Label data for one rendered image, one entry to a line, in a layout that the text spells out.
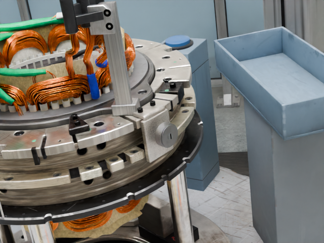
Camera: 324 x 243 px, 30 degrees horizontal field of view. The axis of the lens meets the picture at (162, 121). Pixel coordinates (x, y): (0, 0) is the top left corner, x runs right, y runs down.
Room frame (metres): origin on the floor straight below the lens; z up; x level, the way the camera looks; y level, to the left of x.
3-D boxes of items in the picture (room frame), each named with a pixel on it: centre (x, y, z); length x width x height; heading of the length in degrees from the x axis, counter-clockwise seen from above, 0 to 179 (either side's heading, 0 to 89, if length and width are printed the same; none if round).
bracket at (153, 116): (0.56, 0.01, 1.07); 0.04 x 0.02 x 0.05; 132
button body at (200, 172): (0.93, -0.04, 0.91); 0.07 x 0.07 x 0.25; 58
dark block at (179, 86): (0.61, -0.02, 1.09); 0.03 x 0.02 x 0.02; 161
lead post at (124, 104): (0.56, 0.03, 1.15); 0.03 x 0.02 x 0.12; 76
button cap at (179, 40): (0.93, -0.04, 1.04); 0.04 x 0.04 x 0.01
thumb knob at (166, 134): (0.54, 0.00, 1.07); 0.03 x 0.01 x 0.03; 132
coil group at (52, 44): (0.75, 0.10, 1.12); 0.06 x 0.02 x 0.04; 84
